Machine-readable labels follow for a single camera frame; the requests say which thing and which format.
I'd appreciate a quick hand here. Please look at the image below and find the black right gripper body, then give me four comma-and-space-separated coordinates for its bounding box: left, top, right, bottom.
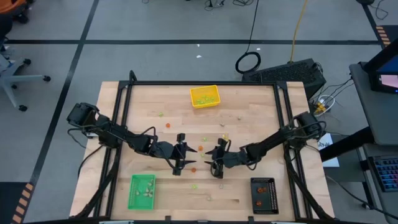
211, 138, 249, 179

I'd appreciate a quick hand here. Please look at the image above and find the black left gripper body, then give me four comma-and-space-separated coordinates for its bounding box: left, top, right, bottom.
161, 133, 187, 176

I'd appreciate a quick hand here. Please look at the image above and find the yellow plastic basket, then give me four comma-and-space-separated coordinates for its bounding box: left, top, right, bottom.
189, 85, 221, 109

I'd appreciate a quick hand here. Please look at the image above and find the black plastic basket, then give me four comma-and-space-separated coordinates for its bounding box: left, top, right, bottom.
250, 177, 280, 215

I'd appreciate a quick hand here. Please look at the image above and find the green plastic basket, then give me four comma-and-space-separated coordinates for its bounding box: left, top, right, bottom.
127, 174, 157, 211

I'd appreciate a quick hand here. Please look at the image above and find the white paper label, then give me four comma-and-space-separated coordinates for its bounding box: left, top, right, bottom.
316, 133, 340, 168

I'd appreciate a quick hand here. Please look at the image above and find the black computer case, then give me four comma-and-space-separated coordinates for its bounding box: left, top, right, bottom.
241, 58, 327, 100

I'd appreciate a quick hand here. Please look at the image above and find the yellow power strip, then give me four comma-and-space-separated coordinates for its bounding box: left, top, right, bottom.
312, 95, 336, 118

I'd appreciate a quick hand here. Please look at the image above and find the grey desk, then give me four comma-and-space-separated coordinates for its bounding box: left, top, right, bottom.
348, 62, 398, 147

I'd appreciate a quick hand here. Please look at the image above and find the backlit keyboard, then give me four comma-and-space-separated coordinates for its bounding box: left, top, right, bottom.
368, 154, 398, 192

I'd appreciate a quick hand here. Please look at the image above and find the black monitor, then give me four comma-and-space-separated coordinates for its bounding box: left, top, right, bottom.
362, 39, 398, 95

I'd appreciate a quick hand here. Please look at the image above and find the grey-legged office chair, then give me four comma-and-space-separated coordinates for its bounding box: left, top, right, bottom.
0, 46, 52, 112

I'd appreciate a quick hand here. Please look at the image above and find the person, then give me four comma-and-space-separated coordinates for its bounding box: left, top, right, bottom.
0, 14, 15, 52

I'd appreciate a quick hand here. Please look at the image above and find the orange chair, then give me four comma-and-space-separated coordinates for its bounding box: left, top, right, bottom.
0, 0, 30, 15

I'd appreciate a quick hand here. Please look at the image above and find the black hanging cable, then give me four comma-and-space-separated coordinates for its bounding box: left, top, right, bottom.
234, 0, 262, 75

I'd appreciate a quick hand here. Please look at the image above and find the yellow hanging cable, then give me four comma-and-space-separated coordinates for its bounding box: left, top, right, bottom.
289, 0, 309, 63

